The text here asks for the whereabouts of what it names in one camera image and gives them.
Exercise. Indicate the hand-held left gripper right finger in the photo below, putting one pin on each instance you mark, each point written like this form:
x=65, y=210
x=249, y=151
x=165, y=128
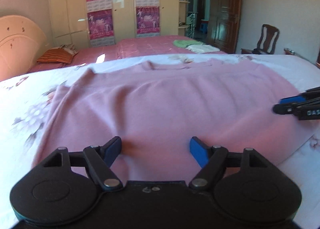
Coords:
x=198, y=151

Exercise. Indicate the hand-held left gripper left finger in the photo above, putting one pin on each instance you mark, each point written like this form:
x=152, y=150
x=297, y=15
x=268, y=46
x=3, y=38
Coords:
x=112, y=150

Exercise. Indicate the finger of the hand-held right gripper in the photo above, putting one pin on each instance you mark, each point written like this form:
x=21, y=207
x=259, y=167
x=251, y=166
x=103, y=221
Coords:
x=285, y=108
x=291, y=99

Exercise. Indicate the pink sweater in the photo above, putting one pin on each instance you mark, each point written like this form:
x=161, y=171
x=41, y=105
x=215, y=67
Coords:
x=162, y=109

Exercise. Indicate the dark wooden chair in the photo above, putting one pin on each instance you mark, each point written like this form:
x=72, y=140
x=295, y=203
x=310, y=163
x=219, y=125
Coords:
x=267, y=39

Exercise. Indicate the white floral bed sheet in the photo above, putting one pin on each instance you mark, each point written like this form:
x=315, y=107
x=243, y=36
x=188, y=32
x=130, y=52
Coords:
x=22, y=109

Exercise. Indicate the white folded cloth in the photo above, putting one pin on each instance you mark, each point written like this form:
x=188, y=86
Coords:
x=202, y=48

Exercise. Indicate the pink bed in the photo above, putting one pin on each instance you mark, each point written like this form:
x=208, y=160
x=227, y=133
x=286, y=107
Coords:
x=140, y=46

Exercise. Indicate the green folded cloth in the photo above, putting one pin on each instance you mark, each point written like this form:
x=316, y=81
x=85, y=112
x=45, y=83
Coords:
x=185, y=43

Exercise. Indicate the brown wooden door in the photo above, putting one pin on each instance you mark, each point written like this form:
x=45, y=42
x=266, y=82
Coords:
x=223, y=11

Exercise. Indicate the orange striped pillow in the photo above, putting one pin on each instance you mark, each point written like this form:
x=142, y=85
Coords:
x=53, y=56

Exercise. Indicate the floral patterned pillow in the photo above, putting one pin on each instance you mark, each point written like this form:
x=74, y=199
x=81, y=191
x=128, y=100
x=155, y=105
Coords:
x=68, y=48

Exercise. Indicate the blue plastic stool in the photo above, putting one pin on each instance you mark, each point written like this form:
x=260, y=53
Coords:
x=204, y=25

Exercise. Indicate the cream corner shelf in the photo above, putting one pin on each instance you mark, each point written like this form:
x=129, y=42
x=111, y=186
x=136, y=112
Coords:
x=183, y=7

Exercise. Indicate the cream round headboard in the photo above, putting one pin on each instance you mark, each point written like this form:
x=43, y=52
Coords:
x=17, y=44

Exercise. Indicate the cream wardrobe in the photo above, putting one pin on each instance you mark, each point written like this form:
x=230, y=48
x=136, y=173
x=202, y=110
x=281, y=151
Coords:
x=125, y=7

